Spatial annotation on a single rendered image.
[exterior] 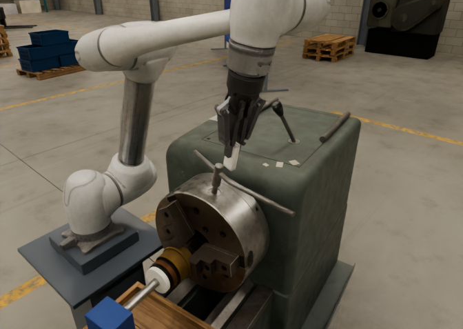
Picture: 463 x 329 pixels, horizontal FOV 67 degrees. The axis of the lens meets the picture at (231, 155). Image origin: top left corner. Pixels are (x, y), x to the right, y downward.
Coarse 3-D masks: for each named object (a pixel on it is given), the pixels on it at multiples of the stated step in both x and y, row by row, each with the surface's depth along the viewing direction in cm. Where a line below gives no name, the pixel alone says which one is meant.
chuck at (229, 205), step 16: (176, 192) 91; (192, 192) 88; (224, 192) 90; (192, 208) 90; (208, 208) 86; (224, 208) 86; (240, 208) 88; (160, 224) 101; (192, 224) 92; (208, 224) 88; (224, 224) 85; (240, 224) 86; (256, 224) 90; (160, 240) 104; (208, 240) 91; (224, 240) 87; (240, 240) 84; (256, 240) 89; (256, 256) 90; (240, 272) 89; (208, 288) 99; (224, 288) 95
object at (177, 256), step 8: (168, 248) 87; (176, 248) 86; (184, 248) 88; (160, 256) 85; (168, 256) 84; (176, 256) 85; (184, 256) 85; (152, 264) 84; (160, 264) 83; (168, 264) 83; (176, 264) 83; (184, 264) 85; (168, 272) 82; (176, 272) 83; (184, 272) 84; (176, 280) 83
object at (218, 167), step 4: (216, 164) 85; (220, 164) 85; (216, 168) 84; (220, 168) 84; (216, 172) 84; (216, 176) 85; (212, 180) 87; (216, 180) 86; (220, 180) 86; (212, 184) 87; (216, 184) 86; (212, 188) 88; (216, 188) 88; (212, 192) 89; (216, 192) 89
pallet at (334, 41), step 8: (312, 40) 808; (320, 40) 808; (328, 40) 808; (336, 40) 808; (344, 40) 813; (352, 40) 858; (304, 48) 830; (312, 48) 814; (320, 48) 806; (328, 48) 794; (336, 48) 783; (344, 48) 828; (352, 48) 868; (304, 56) 836; (312, 56) 855; (320, 56) 808; (328, 56) 799; (336, 56) 799; (344, 56) 851
